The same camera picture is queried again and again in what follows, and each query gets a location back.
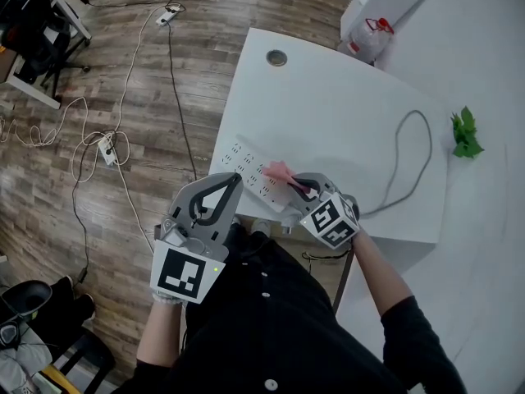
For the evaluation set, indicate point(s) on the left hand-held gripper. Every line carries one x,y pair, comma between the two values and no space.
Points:
180,273

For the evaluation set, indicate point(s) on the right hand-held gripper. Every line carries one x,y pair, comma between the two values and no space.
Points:
332,220

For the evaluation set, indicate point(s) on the pink cloth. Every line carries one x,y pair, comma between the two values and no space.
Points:
279,170

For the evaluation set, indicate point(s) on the person's right forearm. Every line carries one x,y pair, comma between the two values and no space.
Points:
377,273

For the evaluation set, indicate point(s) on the person's left forearm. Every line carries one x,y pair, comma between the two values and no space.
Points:
162,335

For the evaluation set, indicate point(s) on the person's left hand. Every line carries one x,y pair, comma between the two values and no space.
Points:
168,298

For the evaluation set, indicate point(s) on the person's shoe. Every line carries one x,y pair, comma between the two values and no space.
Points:
236,221
260,226

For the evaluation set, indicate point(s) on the white floor power strip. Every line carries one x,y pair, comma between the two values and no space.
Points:
166,16
107,151

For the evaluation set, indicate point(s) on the person's black garment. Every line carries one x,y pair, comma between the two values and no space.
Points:
262,322

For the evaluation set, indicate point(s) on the green leafy plant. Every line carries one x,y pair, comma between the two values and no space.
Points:
465,138

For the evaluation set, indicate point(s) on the clear water jug red cap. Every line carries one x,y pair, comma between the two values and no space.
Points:
369,39

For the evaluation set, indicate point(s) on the black helmet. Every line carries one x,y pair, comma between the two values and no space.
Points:
26,298

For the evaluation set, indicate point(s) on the wooden desk white legs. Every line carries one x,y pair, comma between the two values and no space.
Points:
24,86

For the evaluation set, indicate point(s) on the small white desk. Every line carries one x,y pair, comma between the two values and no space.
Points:
71,19

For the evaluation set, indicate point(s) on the yellow flat object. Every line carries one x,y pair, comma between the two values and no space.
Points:
57,380

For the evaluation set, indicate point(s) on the black office chair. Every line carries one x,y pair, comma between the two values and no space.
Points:
37,35

